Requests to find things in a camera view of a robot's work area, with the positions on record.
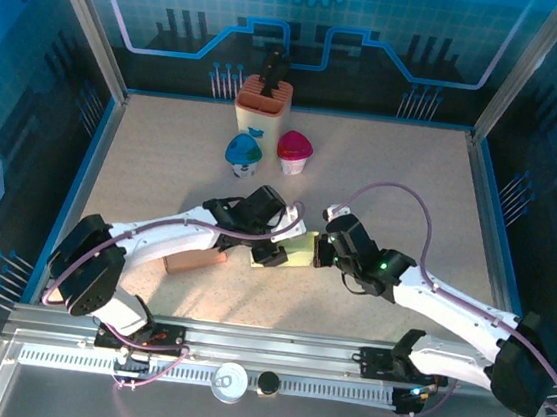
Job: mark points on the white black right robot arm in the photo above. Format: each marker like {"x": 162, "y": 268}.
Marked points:
{"x": 449, "y": 303}

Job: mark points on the cream knife block orange top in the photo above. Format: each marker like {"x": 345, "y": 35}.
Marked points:
{"x": 261, "y": 116}

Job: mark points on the green paper box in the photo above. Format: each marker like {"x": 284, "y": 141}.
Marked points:
{"x": 299, "y": 248}

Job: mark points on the aluminium mounting rail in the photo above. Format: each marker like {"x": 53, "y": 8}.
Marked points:
{"x": 268, "y": 340}

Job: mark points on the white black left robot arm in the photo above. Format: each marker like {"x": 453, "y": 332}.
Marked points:
{"x": 169, "y": 236}

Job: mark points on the yogurt cup blue lid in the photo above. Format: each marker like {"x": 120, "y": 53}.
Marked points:
{"x": 243, "y": 151}

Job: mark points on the aluminium frame post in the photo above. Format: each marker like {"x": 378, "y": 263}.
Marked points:
{"x": 90, "y": 21}
{"x": 523, "y": 70}

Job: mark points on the black round knob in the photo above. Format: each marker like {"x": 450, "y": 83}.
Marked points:
{"x": 268, "y": 383}

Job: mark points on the yogurt cup pink lid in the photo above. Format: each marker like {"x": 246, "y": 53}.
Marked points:
{"x": 294, "y": 152}

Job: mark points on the white round tin can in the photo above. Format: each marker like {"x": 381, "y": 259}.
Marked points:
{"x": 229, "y": 381}

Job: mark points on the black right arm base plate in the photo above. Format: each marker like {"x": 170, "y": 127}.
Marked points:
{"x": 376, "y": 363}

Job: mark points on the orange paper box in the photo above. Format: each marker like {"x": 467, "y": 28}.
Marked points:
{"x": 192, "y": 261}

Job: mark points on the black controller board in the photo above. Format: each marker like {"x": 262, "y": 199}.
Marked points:
{"x": 412, "y": 402}

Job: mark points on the aluminium side rail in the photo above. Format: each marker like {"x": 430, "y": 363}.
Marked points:
{"x": 480, "y": 191}
{"x": 100, "y": 148}

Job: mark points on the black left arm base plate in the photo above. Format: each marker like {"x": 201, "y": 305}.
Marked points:
{"x": 168, "y": 337}

